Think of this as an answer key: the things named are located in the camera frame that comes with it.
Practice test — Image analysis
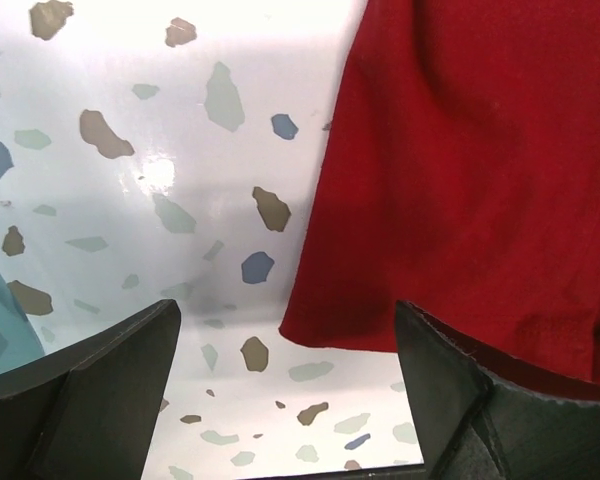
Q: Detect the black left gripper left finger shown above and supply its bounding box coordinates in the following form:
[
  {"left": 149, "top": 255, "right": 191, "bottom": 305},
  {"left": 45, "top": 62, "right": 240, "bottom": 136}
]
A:
[{"left": 0, "top": 300, "right": 181, "bottom": 479}]

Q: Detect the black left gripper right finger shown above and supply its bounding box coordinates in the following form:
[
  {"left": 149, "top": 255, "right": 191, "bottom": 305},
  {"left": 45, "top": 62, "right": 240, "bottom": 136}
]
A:
[{"left": 395, "top": 302, "right": 600, "bottom": 479}]

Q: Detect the dark red t shirt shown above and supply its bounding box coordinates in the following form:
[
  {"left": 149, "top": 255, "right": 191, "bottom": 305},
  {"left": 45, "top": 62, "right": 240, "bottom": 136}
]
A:
[{"left": 280, "top": 1, "right": 600, "bottom": 384}]

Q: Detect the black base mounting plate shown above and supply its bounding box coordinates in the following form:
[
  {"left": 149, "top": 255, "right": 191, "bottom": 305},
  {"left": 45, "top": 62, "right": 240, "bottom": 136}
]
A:
[{"left": 338, "top": 465, "right": 428, "bottom": 480}]

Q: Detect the translucent blue plastic bin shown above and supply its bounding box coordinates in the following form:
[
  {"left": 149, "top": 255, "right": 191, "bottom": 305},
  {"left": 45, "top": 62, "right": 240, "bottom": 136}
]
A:
[{"left": 0, "top": 274, "right": 45, "bottom": 374}]

